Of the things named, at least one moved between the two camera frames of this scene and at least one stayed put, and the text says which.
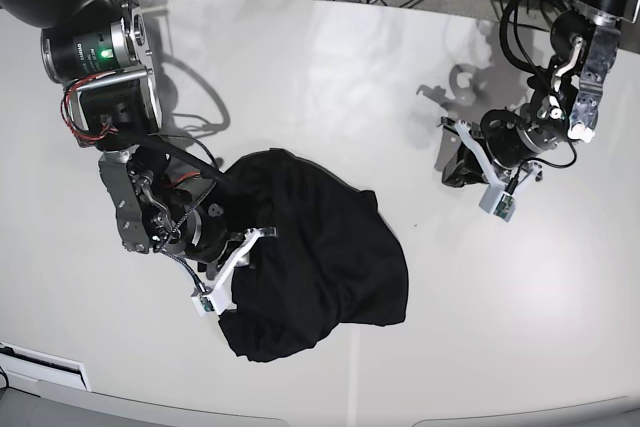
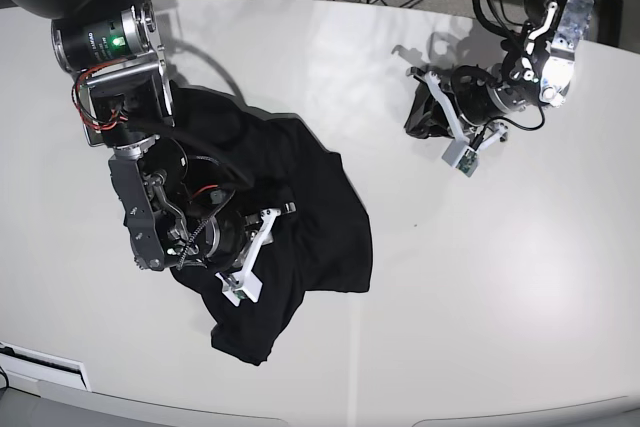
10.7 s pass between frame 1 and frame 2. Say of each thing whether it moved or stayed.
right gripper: moved
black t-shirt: moved
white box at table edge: stayed
